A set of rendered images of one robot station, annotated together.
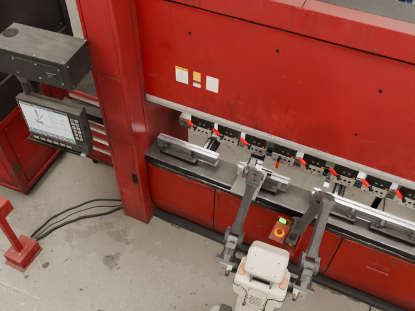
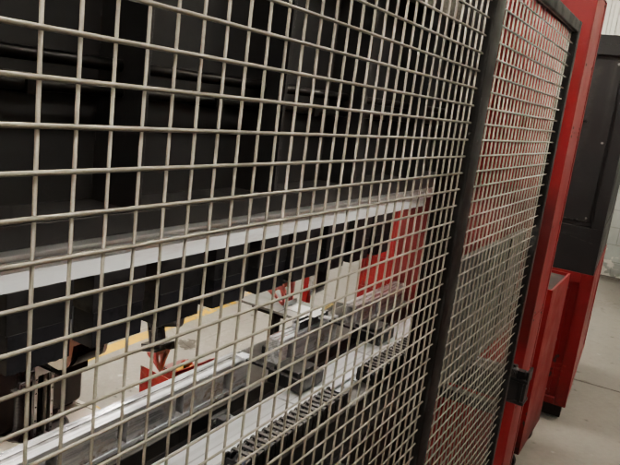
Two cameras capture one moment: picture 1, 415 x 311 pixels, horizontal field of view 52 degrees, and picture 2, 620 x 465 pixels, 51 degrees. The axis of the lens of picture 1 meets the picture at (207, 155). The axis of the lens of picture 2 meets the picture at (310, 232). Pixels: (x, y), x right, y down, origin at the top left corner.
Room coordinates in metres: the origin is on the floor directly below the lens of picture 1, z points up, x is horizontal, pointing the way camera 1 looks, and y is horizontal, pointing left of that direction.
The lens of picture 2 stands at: (2.16, -2.56, 1.76)
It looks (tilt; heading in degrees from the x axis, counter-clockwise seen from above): 12 degrees down; 96
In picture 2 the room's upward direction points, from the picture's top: 7 degrees clockwise
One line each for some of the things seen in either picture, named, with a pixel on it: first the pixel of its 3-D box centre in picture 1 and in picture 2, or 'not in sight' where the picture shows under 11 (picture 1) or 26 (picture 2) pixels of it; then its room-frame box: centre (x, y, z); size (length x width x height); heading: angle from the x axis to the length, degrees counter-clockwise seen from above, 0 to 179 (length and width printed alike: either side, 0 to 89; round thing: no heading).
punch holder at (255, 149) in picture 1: (256, 141); (326, 244); (1.97, -0.33, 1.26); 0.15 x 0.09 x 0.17; 67
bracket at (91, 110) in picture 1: (78, 118); not in sight; (2.22, 0.95, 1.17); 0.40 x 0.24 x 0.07; 67
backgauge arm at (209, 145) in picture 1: (218, 131); (447, 360); (2.49, -0.09, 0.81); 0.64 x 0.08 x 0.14; 157
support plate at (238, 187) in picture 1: (248, 182); (280, 304); (1.82, -0.29, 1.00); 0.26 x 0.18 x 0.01; 157
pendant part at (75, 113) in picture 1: (58, 121); not in sight; (1.94, 0.96, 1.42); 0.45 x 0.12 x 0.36; 71
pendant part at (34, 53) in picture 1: (55, 99); not in sight; (2.04, 0.98, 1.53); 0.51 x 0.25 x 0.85; 71
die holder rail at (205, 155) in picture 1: (188, 149); (375, 303); (2.18, 0.15, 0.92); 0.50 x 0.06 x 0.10; 67
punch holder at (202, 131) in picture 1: (202, 123); (374, 231); (2.13, 0.04, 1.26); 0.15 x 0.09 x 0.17; 67
